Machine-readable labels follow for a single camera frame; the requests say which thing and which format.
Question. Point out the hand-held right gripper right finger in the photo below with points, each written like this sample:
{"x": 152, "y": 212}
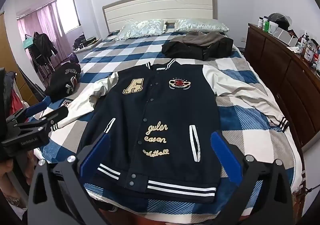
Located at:
{"x": 225, "y": 157}

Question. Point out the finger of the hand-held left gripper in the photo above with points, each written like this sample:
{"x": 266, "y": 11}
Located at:
{"x": 57, "y": 113}
{"x": 37, "y": 107}

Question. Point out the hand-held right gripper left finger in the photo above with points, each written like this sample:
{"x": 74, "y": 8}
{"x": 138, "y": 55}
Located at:
{"x": 96, "y": 157}

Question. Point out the navy and white varsity jacket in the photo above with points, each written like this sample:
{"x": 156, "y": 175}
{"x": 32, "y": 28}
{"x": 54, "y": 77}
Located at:
{"x": 162, "y": 105}

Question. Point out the clothes rack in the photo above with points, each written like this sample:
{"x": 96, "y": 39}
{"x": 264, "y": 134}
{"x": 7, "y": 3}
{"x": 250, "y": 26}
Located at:
{"x": 40, "y": 67}

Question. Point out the person's left hand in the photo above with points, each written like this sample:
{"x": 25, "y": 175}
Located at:
{"x": 6, "y": 172}

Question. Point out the red cloth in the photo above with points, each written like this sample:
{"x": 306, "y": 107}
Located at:
{"x": 15, "y": 101}

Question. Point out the blue white checked blanket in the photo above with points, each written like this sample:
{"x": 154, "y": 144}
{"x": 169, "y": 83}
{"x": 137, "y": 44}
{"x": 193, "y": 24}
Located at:
{"x": 250, "y": 145}

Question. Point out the black embroidered folded jacket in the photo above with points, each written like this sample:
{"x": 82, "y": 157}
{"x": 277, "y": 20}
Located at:
{"x": 60, "y": 82}

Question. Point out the light wooden wardrobe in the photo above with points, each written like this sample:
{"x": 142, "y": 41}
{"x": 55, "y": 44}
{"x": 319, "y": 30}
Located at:
{"x": 7, "y": 52}

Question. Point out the teal paper bag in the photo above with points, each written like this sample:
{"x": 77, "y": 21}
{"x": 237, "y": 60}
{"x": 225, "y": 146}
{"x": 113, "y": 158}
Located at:
{"x": 28, "y": 42}

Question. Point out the white nightstand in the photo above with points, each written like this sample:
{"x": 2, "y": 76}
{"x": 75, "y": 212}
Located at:
{"x": 83, "y": 50}

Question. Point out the pink curtains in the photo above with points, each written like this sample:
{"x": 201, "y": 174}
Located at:
{"x": 47, "y": 22}

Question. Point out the window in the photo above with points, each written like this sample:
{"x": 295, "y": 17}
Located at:
{"x": 66, "y": 15}

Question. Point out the dark wooden dresser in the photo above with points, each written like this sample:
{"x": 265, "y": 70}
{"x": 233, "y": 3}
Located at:
{"x": 275, "y": 65}

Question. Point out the folded black garment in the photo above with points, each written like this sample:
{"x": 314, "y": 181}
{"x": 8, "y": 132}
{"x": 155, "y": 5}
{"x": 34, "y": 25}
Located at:
{"x": 190, "y": 51}

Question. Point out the pale green satin pillow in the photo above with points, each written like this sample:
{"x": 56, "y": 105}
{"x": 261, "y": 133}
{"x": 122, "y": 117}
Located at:
{"x": 140, "y": 28}
{"x": 200, "y": 23}

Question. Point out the grey brown garment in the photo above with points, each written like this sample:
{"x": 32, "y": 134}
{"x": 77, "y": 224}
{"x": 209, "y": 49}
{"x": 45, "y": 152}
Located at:
{"x": 200, "y": 37}

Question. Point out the white open box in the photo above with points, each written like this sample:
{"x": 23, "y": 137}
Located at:
{"x": 285, "y": 35}

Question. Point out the green bottle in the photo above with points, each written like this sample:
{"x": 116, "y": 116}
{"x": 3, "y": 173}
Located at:
{"x": 267, "y": 26}

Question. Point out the group of toiletry bottles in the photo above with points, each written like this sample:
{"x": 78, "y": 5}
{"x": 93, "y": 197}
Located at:
{"x": 310, "y": 47}

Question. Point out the white bottle with black cap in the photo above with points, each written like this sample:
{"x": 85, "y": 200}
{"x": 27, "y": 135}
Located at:
{"x": 260, "y": 22}

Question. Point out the black helmet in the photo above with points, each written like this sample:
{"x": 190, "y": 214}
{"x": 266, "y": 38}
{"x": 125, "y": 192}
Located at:
{"x": 278, "y": 21}

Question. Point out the cream bed headboard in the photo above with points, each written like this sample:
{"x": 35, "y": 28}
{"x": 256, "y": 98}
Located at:
{"x": 160, "y": 7}

